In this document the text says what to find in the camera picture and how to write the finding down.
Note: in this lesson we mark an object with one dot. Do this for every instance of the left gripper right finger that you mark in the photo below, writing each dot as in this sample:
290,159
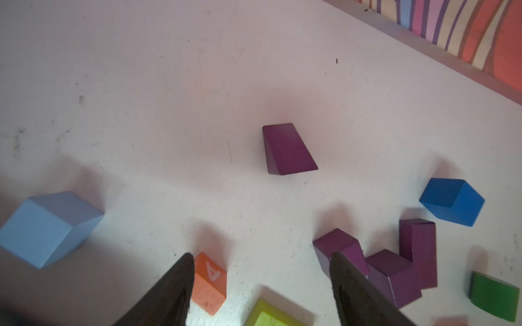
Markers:
358,301

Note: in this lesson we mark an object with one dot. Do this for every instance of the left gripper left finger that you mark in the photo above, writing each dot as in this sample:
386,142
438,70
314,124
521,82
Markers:
168,301

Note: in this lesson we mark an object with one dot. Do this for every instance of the purple brick cluster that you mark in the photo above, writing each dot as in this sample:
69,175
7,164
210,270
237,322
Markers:
395,277

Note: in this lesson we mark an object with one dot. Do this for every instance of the purple cube brick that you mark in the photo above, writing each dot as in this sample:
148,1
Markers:
417,243
338,241
285,151

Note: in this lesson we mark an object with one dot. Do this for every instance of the small orange brick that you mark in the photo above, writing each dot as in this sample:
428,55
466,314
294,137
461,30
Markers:
210,284

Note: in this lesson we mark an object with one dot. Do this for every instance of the orange long brick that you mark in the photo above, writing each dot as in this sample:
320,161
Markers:
452,321

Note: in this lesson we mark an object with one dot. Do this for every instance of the lime green long brick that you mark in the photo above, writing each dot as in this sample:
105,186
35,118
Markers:
264,313

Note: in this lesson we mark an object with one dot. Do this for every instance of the green half-round brick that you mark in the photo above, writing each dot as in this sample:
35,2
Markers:
494,296

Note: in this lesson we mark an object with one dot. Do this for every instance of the light blue cube brick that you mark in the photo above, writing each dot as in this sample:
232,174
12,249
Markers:
46,228

